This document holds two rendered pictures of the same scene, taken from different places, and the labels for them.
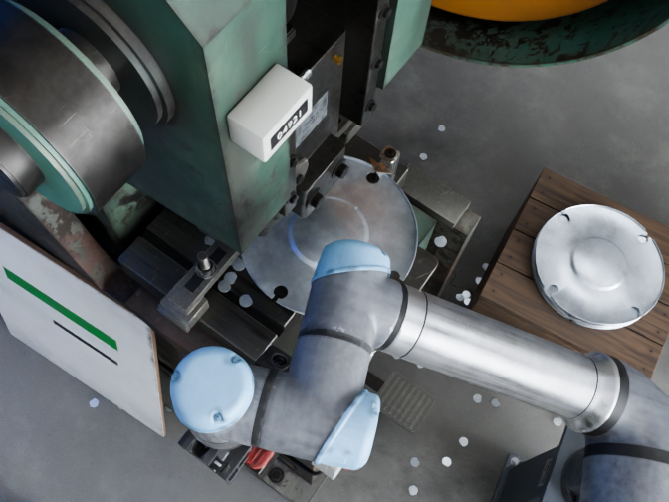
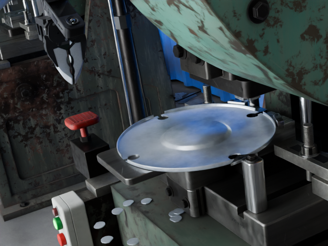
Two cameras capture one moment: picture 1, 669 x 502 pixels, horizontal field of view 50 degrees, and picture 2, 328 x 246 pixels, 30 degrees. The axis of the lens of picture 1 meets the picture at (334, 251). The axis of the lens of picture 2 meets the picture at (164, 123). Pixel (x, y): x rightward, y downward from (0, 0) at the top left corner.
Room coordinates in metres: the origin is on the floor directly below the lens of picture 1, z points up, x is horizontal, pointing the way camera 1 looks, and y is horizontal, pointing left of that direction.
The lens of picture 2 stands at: (1.04, -0.86, 1.21)
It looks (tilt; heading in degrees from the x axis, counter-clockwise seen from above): 21 degrees down; 125
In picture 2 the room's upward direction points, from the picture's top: 9 degrees counter-clockwise
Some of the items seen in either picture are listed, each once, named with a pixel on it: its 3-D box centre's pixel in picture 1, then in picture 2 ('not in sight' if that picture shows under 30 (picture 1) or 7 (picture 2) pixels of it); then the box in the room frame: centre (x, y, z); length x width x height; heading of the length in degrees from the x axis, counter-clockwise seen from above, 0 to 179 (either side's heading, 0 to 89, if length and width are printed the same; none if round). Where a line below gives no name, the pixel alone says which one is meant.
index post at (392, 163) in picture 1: (387, 166); (254, 182); (0.65, -0.08, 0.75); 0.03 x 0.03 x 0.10; 60
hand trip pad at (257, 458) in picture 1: (254, 444); (84, 132); (0.16, 0.09, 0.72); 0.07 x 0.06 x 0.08; 60
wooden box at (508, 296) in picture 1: (567, 294); not in sight; (0.68, -0.59, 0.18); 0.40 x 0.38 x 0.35; 66
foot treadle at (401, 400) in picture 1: (322, 346); not in sight; (0.49, 0.00, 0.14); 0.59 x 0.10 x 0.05; 60
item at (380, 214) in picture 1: (328, 232); (195, 133); (0.50, 0.01, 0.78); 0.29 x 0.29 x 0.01
